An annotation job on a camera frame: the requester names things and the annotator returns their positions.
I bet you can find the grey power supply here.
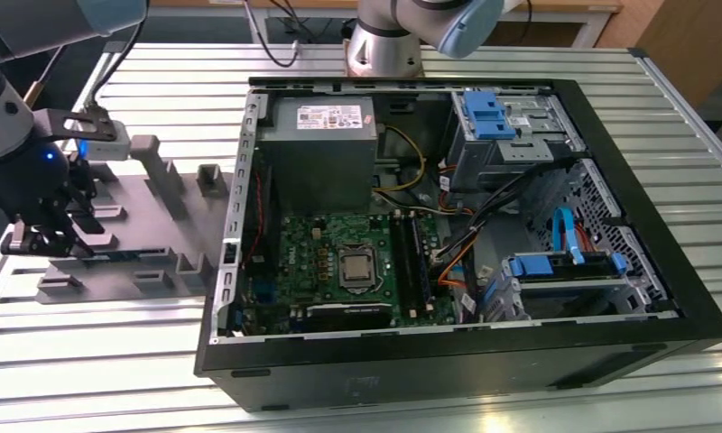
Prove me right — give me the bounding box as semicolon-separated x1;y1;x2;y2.
257;93;380;213

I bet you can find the CPU socket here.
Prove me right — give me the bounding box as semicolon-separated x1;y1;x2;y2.
331;242;386;295

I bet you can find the orange wire bundle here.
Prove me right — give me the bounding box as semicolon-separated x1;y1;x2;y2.
437;254;481;290

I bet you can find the hard disk in blue carrier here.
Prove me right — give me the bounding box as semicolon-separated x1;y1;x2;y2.
504;252;629;290

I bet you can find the black cable bundle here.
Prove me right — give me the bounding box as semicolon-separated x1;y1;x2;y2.
433;157;580;265

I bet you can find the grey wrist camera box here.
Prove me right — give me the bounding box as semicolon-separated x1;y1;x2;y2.
86;119;135;162

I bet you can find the black camera bracket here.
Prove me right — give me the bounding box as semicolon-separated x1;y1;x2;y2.
31;106;120;142

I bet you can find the grey parts rack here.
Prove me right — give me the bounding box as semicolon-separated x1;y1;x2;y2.
34;134;234;307

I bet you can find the black RAM slot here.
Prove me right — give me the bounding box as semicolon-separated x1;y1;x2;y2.
388;214;416;318
401;214;428;317

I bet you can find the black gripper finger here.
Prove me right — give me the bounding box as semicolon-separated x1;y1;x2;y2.
66;159;107;236
0;211;96;262

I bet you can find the grey metal disk bay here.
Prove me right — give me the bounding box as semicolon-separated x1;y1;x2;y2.
498;252;659;322

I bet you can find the black PC case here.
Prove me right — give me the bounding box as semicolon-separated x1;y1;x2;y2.
193;75;722;412

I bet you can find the grey metal drive cage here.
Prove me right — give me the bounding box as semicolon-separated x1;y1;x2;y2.
448;89;585;190

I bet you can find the silver CPU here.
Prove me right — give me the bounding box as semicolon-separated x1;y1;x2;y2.
341;255;376;281

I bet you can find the yellow wire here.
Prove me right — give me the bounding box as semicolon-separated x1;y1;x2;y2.
373;125;429;195

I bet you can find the blue plastic drive bracket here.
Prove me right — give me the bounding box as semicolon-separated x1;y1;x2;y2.
464;89;520;141

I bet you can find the black graphics card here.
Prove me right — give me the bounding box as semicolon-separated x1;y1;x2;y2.
303;302;394;334

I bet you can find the green motherboard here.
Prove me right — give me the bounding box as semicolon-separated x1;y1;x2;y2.
239;211;460;337

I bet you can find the wooden cabinet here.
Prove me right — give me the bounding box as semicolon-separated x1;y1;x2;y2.
595;0;722;109

